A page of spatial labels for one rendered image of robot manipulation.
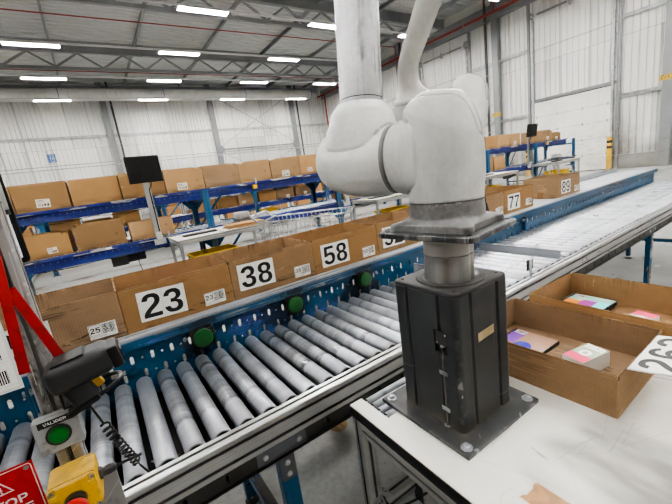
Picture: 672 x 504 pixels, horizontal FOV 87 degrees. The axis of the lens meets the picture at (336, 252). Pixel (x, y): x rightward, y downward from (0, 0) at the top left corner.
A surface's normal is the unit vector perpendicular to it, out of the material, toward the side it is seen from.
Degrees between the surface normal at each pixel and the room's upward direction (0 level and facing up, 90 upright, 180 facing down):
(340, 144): 81
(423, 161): 90
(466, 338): 90
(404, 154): 86
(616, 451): 0
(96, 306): 90
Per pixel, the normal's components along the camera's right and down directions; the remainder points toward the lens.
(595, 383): -0.80, 0.25
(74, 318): 0.57, 0.11
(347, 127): -0.51, 0.11
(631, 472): -0.14, -0.97
